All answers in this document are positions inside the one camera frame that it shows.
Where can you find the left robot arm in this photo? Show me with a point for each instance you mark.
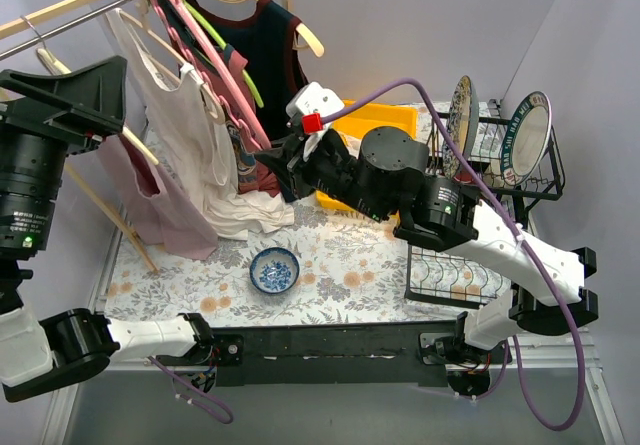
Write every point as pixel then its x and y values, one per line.
pixel 40 356

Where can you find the crumpled white cloth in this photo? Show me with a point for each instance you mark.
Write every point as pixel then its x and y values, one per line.
pixel 235 216

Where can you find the blue white ceramic bowl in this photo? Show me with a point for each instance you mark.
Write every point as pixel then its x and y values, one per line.
pixel 274 270

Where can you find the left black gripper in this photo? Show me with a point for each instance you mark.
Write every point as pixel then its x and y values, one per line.
pixel 59 116

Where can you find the pink tank top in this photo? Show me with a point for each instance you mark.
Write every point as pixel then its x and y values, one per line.
pixel 159 210

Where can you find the cream white tank top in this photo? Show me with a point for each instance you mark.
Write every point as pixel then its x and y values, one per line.
pixel 176 112

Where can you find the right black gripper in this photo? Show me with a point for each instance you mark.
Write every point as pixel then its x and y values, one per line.
pixel 295 166

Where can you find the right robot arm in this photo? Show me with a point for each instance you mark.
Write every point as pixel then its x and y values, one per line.
pixel 547 295

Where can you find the cream plastic hanger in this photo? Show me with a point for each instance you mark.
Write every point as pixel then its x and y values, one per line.
pixel 53 65

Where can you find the floral tablecloth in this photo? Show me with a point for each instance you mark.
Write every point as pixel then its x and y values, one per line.
pixel 352 270

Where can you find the yellow plastic bin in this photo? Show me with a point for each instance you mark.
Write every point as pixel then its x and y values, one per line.
pixel 380 120

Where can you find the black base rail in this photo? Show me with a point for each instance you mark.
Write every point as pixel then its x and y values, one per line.
pixel 402 352

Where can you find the navy maroon tank top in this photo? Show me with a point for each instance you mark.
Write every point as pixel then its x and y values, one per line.
pixel 276 72

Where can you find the lime green hanger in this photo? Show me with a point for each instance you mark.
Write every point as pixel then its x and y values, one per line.
pixel 224 46

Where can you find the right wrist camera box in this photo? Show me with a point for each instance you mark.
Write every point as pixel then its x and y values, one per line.
pixel 313 98

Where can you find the green rimmed white plate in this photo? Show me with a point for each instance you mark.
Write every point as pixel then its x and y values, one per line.
pixel 526 138

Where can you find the floral patterned plate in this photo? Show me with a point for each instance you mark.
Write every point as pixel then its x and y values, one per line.
pixel 462 127

